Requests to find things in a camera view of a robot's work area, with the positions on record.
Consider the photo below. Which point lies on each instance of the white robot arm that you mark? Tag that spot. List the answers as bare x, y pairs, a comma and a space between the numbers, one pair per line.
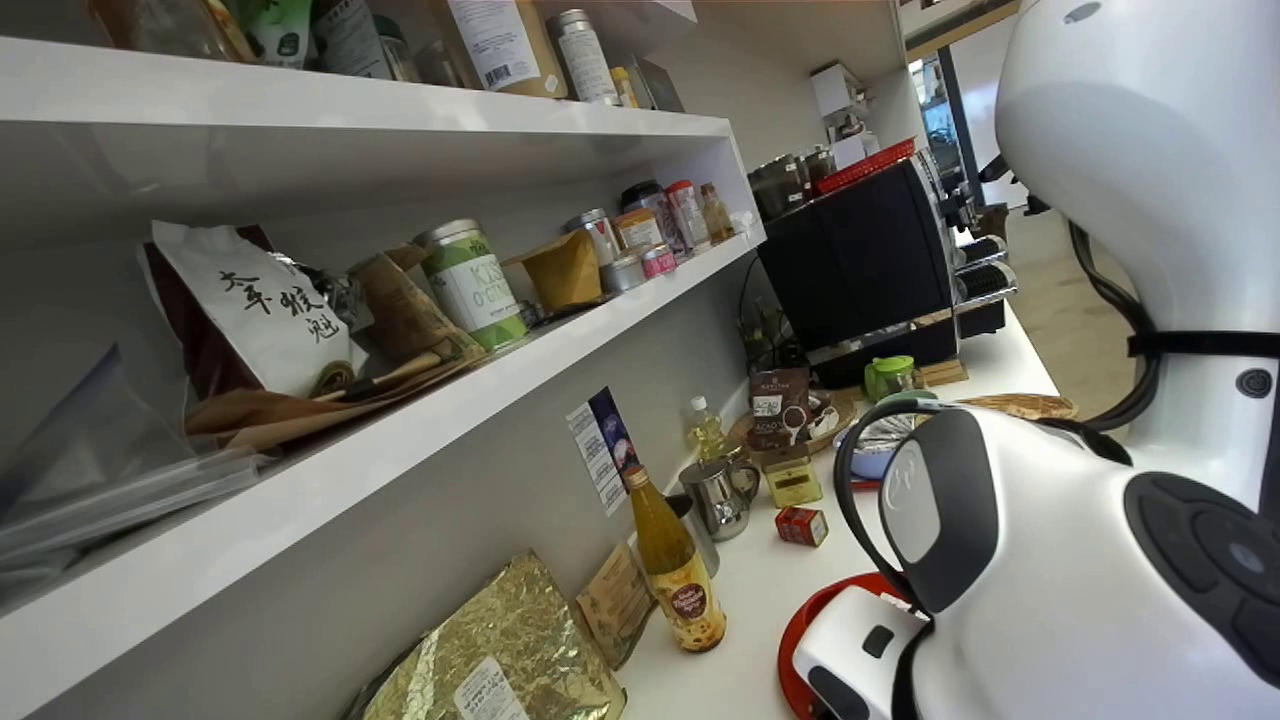
1067, 600

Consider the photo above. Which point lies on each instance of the dark snack packet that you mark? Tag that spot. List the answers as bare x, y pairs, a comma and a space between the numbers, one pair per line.
781, 404

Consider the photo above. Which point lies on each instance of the small brown packet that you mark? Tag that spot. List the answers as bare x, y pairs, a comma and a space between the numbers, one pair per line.
609, 600

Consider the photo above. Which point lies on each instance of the white shelf unit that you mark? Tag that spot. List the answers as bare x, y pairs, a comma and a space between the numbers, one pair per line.
403, 443

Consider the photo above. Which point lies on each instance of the gold foil packet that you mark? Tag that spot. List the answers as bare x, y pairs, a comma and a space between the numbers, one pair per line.
506, 640

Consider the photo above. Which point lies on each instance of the small glass jar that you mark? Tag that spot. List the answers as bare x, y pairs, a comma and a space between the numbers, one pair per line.
621, 272

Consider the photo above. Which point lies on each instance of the cooking oil bottle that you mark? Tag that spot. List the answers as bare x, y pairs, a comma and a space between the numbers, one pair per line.
702, 432

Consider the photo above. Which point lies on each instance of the small pink jar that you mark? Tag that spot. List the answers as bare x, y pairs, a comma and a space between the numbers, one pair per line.
659, 263

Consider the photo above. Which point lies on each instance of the blue white carton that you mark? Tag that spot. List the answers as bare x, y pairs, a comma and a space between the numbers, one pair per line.
592, 453

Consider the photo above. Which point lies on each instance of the yellow brown container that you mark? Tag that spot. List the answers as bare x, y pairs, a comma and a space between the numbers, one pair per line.
565, 272

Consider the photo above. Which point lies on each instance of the silver lid jar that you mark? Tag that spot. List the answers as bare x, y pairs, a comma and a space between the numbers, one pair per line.
597, 238

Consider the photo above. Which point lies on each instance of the dark lid jar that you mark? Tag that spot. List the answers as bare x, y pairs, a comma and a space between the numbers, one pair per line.
643, 228

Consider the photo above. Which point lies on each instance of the red white jar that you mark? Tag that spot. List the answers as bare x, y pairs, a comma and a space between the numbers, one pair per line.
684, 217

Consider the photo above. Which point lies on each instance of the small brown jar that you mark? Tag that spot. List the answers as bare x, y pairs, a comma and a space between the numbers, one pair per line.
716, 214

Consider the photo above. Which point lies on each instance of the green tin canister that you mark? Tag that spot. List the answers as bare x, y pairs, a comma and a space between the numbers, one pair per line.
468, 285

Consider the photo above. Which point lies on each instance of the small yellow box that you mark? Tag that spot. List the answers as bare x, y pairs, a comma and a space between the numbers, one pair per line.
799, 480

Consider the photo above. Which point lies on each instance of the yellow liquid bottle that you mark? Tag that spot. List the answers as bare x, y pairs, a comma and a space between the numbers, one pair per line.
672, 561

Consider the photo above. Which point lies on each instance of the small red can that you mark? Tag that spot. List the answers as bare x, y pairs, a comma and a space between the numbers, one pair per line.
802, 524

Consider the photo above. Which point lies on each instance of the black coffee machine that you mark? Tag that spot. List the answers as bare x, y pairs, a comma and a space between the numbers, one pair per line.
853, 264

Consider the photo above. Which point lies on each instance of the brown paper bag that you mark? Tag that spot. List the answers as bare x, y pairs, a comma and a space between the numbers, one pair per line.
403, 321

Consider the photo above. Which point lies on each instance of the green cup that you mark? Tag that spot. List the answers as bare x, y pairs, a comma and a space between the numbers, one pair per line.
888, 376

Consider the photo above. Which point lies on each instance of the red box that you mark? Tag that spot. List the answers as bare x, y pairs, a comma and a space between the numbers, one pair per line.
864, 164

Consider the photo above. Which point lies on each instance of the white bottle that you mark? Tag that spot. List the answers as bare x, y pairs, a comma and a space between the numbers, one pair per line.
587, 52

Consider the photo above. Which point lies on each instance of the red round plate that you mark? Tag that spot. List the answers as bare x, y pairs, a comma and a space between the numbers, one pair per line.
790, 654

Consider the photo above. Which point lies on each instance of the brown box white label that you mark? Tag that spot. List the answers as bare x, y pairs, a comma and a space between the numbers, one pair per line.
501, 41

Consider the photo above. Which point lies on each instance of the wooden utensils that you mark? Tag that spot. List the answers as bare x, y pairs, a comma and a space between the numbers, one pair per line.
295, 413

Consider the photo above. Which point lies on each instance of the white bag black script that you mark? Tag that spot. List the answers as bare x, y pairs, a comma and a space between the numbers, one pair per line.
264, 321

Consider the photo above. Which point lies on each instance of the clear plastic bags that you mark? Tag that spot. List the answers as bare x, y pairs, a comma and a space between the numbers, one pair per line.
95, 466

